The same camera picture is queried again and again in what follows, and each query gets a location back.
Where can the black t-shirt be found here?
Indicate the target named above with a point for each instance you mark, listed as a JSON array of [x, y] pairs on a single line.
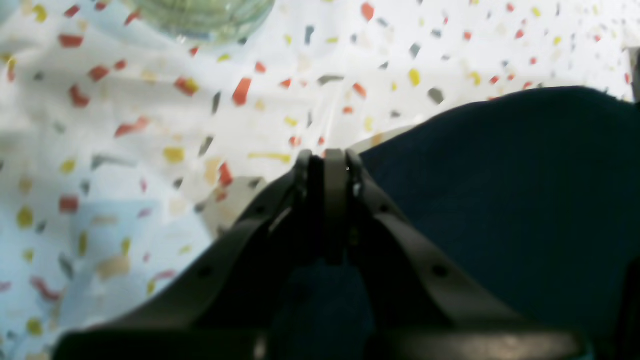
[[536, 196]]

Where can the terrazzo pattern tablecloth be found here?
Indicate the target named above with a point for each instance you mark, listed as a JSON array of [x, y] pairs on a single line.
[[125, 153]]

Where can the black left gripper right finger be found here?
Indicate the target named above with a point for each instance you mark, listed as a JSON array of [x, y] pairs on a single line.
[[424, 306]]

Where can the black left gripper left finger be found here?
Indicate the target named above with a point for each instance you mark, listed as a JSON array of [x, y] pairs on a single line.
[[220, 307]]

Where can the clear glass bottle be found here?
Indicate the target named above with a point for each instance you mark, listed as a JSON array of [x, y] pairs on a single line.
[[203, 21]]

